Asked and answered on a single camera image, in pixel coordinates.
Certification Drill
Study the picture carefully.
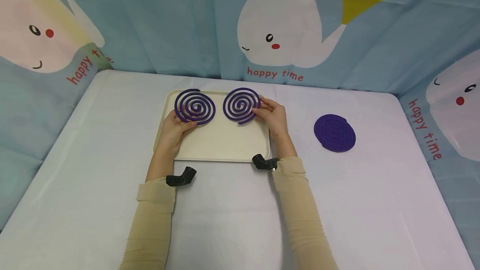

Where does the person's left hand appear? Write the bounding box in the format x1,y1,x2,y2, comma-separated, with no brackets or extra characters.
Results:
156,109,198,156

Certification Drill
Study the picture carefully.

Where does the person's right hand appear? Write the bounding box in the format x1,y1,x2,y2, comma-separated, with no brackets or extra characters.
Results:
252,96,290,141

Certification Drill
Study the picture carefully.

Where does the purple spiral mosquito coil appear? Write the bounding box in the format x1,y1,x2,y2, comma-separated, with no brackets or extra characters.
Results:
222,87,262,125
174,89,216,126

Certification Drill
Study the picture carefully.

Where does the person's left forearm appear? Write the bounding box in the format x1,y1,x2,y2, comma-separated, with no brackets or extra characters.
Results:
118,148,176,270

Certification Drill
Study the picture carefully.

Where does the person's right forearm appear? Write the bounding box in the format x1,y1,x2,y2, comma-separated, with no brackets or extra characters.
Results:
271,133,339,270

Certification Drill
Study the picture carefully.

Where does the cream rectangular tray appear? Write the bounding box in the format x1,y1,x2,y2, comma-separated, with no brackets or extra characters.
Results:
153,90,271,163

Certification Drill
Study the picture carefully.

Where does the black wrist band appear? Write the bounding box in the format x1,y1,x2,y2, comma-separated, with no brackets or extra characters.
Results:
165,166,198,187
252,154,279,171

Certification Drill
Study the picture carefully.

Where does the stack of purple mosquito coils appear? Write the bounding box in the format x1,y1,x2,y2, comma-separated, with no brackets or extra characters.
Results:
314,114,356,153

